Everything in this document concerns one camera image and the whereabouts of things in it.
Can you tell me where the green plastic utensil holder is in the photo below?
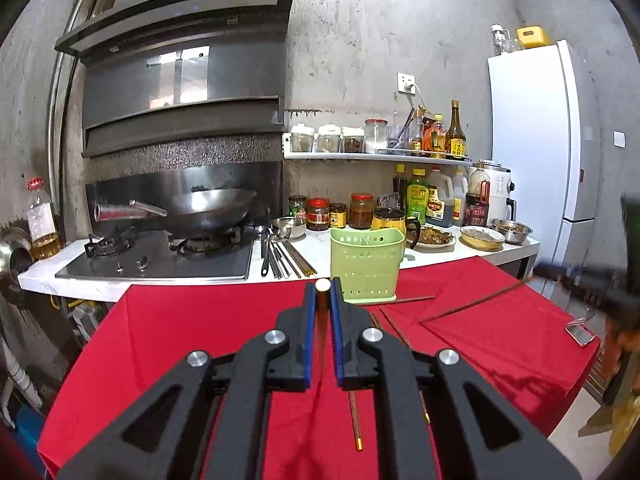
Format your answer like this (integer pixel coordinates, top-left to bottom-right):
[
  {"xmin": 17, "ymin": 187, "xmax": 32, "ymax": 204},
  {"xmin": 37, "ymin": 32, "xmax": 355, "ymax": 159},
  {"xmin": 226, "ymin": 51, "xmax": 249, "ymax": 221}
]
[{"xmin": 328, "ymin": 227, "xmax": 406, "ymax": 304}]

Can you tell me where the clear acrylic stand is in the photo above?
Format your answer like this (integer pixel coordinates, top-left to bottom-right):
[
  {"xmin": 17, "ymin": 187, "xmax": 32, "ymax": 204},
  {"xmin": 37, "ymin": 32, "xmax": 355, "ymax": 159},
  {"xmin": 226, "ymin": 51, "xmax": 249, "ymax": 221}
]
[{"xmin": 564, "ymin": 304, "xmax": 601, "ymax": 349}]

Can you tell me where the yellow bowl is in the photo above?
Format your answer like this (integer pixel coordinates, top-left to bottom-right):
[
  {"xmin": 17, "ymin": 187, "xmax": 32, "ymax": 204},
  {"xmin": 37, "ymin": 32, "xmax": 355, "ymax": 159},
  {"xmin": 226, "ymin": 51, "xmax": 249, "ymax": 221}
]
[{"xmin": 459, "ymin": 225, "xmax": 506, "ymax": 252}]

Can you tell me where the yellow container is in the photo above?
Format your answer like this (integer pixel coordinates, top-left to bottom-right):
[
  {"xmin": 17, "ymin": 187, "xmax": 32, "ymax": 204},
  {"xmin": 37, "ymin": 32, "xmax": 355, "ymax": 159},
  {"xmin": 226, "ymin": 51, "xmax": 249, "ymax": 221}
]
[{"xmin": 516, "ymin": 26, "xmax": 551, "ymax": 50}]

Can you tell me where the orange seasoning bottle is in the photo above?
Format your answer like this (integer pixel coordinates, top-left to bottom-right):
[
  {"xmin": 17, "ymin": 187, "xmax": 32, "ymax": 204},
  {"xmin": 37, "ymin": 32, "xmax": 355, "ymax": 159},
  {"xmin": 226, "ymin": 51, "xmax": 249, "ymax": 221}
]
[{"xmin": 424, "ymin": 113, "xmax": 448, "ymax": 154}]

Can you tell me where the slim dark sauce bottle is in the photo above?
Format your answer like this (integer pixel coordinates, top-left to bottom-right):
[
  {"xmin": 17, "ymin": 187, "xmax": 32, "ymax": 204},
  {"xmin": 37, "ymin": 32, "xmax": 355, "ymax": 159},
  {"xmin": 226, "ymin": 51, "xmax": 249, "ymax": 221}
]
[{"xmin": 392, "ymin": 163, "xmax": 410, "ymax": 211}]

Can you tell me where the white refrigerator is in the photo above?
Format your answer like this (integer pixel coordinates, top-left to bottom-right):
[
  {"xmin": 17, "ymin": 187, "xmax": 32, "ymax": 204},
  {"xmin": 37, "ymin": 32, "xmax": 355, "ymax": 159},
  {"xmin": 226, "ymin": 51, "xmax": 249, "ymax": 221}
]
[{"xmin": 487, "ymin": 39, "xmax": 602, "ymax": 282}]

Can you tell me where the steel exhaust duct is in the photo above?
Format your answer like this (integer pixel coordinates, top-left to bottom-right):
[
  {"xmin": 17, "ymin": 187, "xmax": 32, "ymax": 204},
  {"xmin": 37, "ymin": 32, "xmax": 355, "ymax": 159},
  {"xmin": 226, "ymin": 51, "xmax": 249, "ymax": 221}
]
[{"xmin": 47, "ymin": 0, "xmax": 132, "ymax": 217}]

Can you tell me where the glass jar red lid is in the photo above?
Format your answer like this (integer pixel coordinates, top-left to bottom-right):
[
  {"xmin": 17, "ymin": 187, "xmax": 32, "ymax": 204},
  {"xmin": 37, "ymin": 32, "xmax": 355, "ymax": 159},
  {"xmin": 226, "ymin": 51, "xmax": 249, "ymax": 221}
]
[{"xmin": 363, "ymin": 118, "xmax": 390, "ymax": 155}]

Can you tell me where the white kitchen appliance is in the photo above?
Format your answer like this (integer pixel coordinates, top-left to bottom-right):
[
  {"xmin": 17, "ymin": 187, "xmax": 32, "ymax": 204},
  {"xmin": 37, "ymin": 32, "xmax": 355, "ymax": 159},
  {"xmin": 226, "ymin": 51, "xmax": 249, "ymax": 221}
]
[{"xmin": 479, "ymin": 159, "xmax": 516, "ymax": 222}]

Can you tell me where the red-lid brown paste jar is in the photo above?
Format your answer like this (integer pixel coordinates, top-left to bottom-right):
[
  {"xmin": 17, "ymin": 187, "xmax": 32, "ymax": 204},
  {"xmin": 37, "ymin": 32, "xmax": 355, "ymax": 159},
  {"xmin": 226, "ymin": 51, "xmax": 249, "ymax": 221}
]
[{"xmin": 349, "ymin": 193, "xmax": 374, "ymax": 230}]

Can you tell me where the small steel bowl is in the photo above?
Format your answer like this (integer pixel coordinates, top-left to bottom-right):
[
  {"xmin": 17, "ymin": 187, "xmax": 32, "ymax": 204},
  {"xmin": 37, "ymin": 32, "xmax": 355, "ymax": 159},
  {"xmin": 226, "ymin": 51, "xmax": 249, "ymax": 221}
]
[{"xmin": 271, "ymin": 216, "xmax": 307, "ymax": 240}]

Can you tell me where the glass cup with utensils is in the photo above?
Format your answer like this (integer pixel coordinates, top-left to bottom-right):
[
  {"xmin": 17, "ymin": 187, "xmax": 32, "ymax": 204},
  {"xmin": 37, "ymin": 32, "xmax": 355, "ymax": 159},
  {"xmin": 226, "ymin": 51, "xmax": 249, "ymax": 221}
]
[{"xmin": 388, "ymin": 109, "xmax": 414, "ymax": 154}]

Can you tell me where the grey range hood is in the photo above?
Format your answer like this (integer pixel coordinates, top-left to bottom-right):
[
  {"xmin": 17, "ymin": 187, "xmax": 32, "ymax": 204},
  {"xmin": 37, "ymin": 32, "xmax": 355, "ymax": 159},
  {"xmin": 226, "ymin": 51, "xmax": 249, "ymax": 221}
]
[{"xmin": 54, "ymin": 0, "xmax": 297, "ymax": 159}]

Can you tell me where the dark liquid plastic jug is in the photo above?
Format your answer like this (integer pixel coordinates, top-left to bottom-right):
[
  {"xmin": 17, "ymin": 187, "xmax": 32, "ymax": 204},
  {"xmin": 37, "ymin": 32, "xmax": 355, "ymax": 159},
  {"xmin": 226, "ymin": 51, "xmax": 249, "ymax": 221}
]
[{"xmin": 424, "ymin": 166, "xmax": 455, "ymax": 226}]

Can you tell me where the cooking oil bottle red cap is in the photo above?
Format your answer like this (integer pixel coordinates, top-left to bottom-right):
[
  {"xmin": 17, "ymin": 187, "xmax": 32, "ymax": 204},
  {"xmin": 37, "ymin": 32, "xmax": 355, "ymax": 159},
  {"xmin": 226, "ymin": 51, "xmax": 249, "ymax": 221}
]
[{"xmin": 26, "ymin": 177, "xmax": 62, "ymax": 260}]

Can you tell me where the red-lid chili sauce jar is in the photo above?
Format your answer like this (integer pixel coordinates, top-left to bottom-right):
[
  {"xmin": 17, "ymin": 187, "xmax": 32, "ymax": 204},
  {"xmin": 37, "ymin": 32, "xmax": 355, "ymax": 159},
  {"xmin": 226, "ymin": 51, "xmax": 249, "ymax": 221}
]
[{"xmin": 306, "ymin": 198, "xmax": 331, "ymax": 232}]

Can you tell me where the red tablecloth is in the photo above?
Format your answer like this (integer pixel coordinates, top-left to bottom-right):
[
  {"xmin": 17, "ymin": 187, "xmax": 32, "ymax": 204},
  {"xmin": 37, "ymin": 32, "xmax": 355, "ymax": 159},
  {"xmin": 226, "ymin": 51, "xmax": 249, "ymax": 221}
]
[{"xmin": 37, "ymin": 255, "xmax": 601, "ymax": 480}]

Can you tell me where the steel gas stove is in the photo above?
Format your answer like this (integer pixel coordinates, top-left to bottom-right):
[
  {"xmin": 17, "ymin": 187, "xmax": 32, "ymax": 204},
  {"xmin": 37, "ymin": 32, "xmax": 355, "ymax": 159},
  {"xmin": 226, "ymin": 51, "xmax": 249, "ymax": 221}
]
[{"xmin": 54, "ymin": 226, "xmax": 257, "ymax": 282}]

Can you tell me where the white plate of food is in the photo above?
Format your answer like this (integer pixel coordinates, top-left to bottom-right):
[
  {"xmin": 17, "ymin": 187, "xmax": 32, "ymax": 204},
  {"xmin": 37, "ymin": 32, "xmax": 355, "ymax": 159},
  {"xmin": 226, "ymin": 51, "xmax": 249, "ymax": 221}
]
[{"xmin": 409, "ymin": 224, "xmax": 457, "ymax": 250}]

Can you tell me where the steel wok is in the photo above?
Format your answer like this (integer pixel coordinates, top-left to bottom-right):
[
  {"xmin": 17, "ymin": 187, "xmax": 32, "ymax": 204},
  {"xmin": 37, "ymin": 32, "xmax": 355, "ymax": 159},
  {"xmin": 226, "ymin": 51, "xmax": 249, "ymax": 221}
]
[{"xmin": 94, "ymin": 186, "xmax": 259, "ymax": 239}]

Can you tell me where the green bottle yellow cap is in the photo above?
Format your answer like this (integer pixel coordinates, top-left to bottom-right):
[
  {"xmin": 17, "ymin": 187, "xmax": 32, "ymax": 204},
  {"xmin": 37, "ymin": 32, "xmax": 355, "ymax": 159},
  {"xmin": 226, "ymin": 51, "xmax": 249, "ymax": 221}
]
[{"xmin": 405, "ymin": 168, "xmax": 428, "ymax": 226}]

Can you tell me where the white-lid spice jar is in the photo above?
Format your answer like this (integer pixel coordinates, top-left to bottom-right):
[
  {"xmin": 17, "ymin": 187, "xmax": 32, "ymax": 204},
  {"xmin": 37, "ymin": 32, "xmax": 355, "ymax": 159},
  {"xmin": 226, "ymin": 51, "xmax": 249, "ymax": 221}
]
[
  {"xmin": 290, "ymin": 123, "xmax": 315, "ymax": 153},
  {"xmin": 341, "ymin": 127, "xmax": 366, "ymax": 154},
  {"xmin": 317, "ymin": 124, "xmax": 342, "ymax": 154}
]

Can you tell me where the steel bowl of food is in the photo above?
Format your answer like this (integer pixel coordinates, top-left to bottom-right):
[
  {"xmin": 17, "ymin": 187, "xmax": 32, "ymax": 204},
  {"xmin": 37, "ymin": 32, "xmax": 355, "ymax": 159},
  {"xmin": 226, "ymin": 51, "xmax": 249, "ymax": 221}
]
[{"xmin": 489, "ymin": 218, "xmax": 534, "ymax": 245}]

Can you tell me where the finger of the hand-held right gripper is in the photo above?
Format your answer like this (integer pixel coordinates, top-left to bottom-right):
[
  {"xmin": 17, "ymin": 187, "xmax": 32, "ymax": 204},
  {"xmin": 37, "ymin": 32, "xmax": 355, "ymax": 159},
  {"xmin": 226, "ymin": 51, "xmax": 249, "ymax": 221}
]
[{"xmin": 532, "ymin": 264, "xmax": 587, "ymax": 292}]

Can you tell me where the pile of metal chopsticks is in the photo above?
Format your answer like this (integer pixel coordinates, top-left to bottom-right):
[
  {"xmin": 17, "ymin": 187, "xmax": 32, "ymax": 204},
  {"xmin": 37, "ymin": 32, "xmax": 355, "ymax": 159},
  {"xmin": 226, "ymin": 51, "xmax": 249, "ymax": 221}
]
[{"xmin": 268, "ymin": 235, "xmax": 319, "ymax": 280}]

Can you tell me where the tall dark vinegar bottle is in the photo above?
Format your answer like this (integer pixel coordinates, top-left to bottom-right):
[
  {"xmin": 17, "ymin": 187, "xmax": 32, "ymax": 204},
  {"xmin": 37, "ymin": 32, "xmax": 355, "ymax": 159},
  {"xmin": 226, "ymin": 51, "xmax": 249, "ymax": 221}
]
[{"xmin": 444, "ymin": 99, "xmax": 468, "ymax": 159}]

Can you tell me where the steel pot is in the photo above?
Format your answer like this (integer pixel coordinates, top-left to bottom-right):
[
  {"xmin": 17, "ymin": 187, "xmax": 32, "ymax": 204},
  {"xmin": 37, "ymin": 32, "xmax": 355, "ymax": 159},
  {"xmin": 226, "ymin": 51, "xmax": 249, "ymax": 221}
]
[{"xmin": 0, "ymin": 226, "xmax": 35, "ymax": 307}]

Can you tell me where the clear bottle white cap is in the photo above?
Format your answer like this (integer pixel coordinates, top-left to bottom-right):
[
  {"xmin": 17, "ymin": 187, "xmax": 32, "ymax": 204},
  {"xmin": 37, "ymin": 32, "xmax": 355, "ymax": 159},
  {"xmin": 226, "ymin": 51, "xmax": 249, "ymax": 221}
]
[{"xmin": 489, "ymin": 24, "xmax": 512, "ymax": 57}]

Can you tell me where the white plastic jug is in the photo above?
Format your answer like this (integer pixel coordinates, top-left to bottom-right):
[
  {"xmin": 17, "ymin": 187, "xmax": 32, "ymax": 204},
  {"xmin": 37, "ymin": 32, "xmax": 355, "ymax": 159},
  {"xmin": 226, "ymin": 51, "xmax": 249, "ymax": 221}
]
[{"xmin": 451, "ymin": 168, "xmax": 469, "ymax": 227}]

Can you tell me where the white wall shelf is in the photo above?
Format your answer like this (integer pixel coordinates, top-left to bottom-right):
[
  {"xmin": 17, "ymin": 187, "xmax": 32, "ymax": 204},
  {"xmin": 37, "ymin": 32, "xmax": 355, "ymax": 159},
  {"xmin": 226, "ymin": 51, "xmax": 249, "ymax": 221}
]
[{"xmin": 283, "ymin": 132, "xmax": 474, "ymax": 166}]

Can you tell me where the dark bottle red label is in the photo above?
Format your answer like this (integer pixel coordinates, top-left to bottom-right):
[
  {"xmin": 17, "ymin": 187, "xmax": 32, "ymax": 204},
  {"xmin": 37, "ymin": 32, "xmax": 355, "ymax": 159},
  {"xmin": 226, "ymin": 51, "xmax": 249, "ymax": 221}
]
[{"xmin": 463, "ymin": 162, "xmax": 491, "ymax": 228}]

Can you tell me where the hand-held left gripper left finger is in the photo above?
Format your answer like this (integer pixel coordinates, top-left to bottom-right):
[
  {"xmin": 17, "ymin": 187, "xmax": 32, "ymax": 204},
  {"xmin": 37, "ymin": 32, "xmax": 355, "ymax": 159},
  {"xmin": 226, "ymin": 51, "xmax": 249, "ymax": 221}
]
[{"xmin": 57, "ymin": 291, "xmax": 317, "ymax": 480}]

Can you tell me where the small yellow-label bottle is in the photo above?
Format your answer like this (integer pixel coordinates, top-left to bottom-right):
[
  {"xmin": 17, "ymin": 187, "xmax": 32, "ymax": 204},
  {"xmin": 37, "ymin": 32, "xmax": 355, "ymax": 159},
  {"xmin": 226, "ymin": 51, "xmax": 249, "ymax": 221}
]
[{"xmin": 408, "ymin": 108, "xmax": 426, "ymax": 154}]

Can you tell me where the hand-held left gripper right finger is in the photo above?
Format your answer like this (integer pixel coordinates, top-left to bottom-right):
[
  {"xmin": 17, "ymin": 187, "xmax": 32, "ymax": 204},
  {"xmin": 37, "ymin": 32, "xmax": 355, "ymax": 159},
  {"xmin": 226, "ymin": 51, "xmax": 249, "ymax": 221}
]
[{"xmin": 330, "ymin": 278, "xmax": 583, "ymax": 480}]

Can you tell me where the white pipe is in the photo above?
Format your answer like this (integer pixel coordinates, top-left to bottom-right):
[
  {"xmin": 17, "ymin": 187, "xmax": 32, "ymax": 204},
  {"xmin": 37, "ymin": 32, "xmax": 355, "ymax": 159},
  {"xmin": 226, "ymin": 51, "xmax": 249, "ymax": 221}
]
[{"xmin": 0, "ymin": 337, "xmax": 43, "ymax": 413}]

